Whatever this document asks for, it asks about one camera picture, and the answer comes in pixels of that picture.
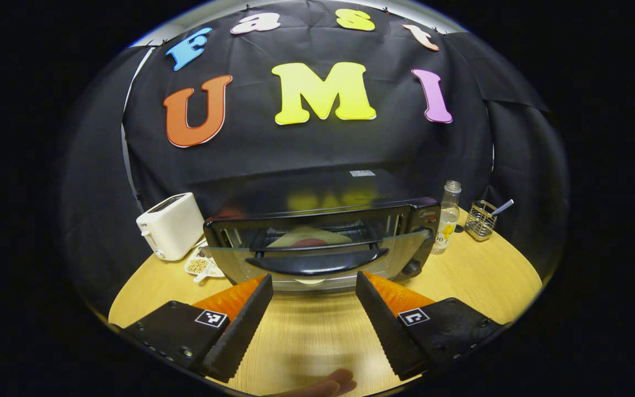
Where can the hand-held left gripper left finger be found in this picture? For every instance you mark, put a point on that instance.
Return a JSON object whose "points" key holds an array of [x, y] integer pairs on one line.
{"points": [[246, 325]]}

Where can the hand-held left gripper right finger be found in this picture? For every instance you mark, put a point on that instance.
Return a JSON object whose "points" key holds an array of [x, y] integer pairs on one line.
{"points": [[386, 331]]}

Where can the black electric oven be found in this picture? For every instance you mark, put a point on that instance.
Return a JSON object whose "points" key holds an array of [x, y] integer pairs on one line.
{"points": [[317, 263]]}

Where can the pink ham slice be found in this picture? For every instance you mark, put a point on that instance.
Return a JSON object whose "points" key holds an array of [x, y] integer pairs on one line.
{"points": [[311, 242]]}

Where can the white square plate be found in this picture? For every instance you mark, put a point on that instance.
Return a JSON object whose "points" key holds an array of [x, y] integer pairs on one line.
{"points": [[306, 232]]}

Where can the white divided snack dish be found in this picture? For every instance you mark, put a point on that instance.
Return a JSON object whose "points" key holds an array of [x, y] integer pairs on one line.
{"points": [[199, 266]]}

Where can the white toaster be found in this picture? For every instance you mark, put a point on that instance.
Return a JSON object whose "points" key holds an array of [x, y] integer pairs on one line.
{"points": [[171, 226]]}

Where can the clear glass bottle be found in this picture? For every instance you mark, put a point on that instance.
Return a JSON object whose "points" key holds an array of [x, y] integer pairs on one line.
{"points": [[448, 220]]}

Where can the striped straw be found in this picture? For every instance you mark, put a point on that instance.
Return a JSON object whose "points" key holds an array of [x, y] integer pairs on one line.
{"points": [[504, 206]]}

